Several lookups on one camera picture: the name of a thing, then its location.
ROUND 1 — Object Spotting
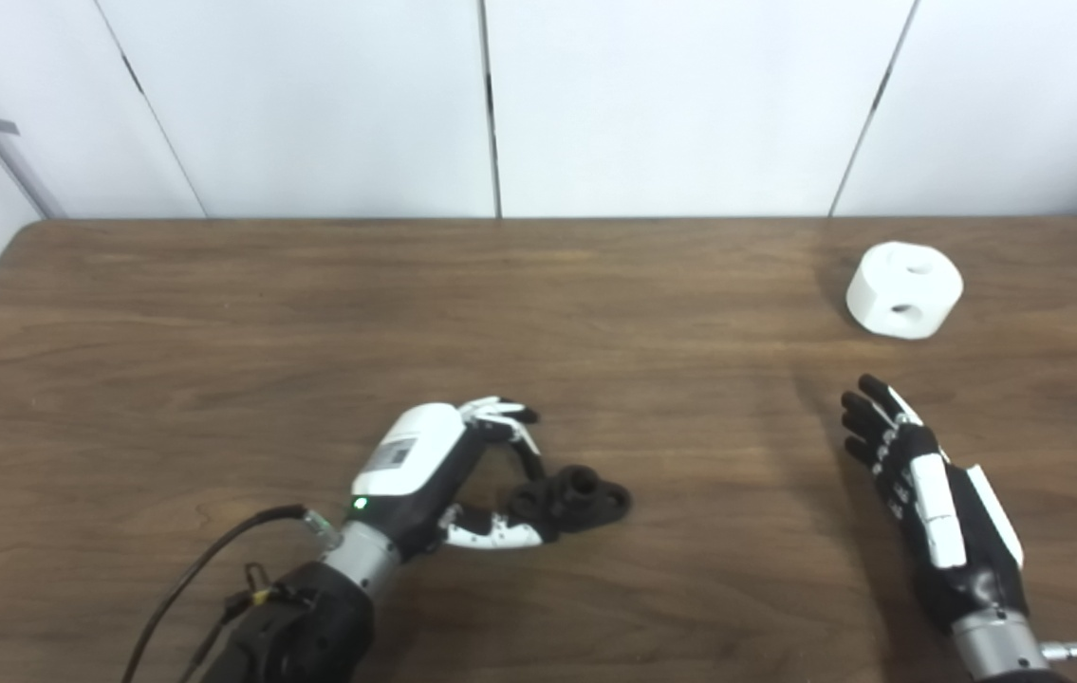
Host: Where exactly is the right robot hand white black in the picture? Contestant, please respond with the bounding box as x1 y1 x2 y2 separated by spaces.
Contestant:
840 374 1028 635

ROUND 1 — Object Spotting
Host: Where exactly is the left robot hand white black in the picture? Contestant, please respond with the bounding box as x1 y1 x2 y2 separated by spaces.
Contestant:
348 397 548 561

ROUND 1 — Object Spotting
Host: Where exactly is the black plastic holder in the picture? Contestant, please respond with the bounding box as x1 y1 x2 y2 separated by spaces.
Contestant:
506 465 634 544

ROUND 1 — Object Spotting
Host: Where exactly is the round white plastic piece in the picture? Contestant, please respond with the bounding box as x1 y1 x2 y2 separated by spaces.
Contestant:
845 241 964 341

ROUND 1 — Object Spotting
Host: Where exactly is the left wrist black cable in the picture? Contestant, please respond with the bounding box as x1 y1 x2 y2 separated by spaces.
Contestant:
121 505 344 683

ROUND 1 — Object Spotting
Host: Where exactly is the thin wire with yellow tag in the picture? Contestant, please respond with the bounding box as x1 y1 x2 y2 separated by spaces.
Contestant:
179 563 316 683

